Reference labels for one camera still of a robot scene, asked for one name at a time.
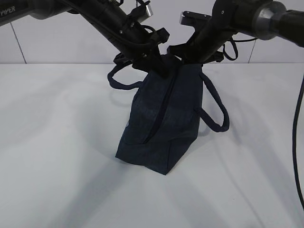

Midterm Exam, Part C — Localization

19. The dark blue hanging cable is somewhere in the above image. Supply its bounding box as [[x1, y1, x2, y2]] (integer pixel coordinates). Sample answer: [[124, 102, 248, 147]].
[[292, 73, 304, 209]]

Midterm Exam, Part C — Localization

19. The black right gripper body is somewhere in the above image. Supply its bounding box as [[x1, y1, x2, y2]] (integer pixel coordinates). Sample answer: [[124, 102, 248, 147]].
[[167, 40, 225, 65]]

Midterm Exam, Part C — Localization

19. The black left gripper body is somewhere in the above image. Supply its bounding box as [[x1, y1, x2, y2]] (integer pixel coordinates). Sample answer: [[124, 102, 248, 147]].
[[114, 27, 170, 71]]

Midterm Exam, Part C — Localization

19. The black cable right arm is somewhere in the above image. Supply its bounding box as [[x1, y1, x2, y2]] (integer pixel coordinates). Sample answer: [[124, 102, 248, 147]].
[[222, 35, 258, 61]]

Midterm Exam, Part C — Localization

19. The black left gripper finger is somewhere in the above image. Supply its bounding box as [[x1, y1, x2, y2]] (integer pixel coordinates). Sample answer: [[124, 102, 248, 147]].
[[147, 47, 170, 78]]

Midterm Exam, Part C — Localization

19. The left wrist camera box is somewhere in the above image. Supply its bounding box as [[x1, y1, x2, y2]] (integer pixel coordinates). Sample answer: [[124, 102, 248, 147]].
[[129, 0, 153, 23]]

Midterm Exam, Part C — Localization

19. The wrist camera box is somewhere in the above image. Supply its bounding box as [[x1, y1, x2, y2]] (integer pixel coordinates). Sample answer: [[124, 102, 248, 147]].
[[129, 0, 153, 23], [180, 11, 211, 31]]

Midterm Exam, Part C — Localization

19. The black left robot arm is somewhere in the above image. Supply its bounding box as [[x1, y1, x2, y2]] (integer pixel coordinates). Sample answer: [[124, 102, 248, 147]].
[[0, 0, 169, 77]]

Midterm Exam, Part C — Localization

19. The navy blue lunch bag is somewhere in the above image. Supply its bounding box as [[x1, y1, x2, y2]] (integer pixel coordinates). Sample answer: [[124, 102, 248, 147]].
[[107, 54, 230, 175]]

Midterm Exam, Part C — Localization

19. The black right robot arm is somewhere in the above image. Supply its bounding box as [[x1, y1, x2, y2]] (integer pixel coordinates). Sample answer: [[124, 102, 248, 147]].
[[167, 0, 304, 65]]

